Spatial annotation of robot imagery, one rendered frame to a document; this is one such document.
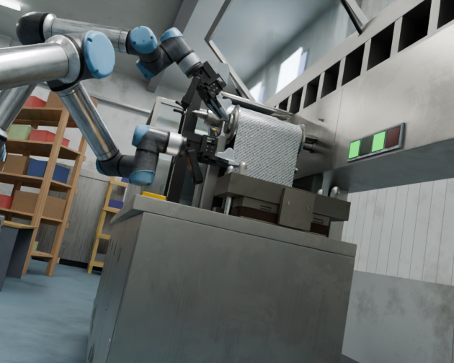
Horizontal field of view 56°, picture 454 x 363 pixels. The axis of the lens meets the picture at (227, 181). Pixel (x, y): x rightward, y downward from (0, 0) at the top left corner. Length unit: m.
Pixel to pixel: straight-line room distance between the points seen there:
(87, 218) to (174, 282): 7.90
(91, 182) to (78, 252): 1.40
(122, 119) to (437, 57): 9.73
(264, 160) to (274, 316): 0.55
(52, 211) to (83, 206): 2.36
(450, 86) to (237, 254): 0.66
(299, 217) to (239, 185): 0.20
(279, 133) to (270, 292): 0.59
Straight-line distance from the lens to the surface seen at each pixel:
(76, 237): 8.99
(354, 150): 1.37
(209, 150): 1.41
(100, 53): 1.16
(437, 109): 1.14
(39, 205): 6.51
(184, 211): 1.13
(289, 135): 1.54
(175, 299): 1.14
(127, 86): 10.87
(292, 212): 1.27
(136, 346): 1.15
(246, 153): 1.47
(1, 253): 4.95
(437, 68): 1.20
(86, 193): 9.02
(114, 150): 1.42
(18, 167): 7.18
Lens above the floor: 0.79
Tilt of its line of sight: 10 degrees up
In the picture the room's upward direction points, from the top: 11 degrees clockwise
